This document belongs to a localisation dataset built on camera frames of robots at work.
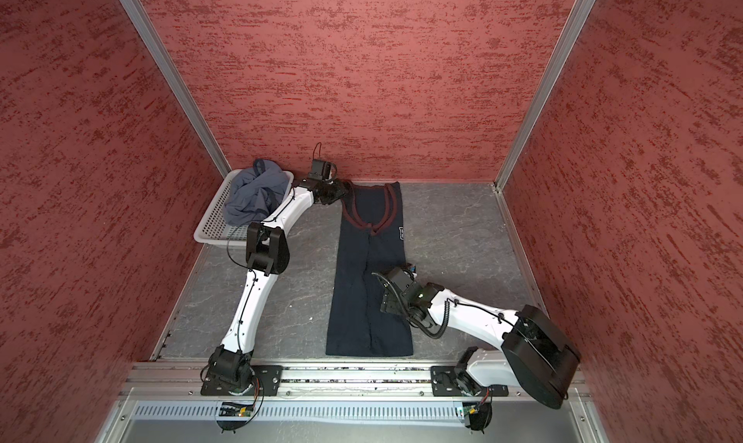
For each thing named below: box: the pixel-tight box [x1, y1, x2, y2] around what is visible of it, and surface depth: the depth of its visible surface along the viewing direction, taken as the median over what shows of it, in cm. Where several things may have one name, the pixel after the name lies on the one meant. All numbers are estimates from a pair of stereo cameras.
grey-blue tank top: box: [223, 158, 290, 227], surface depth 108 cm
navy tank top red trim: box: [325, 180, 414, 357], surface depth 95 cm
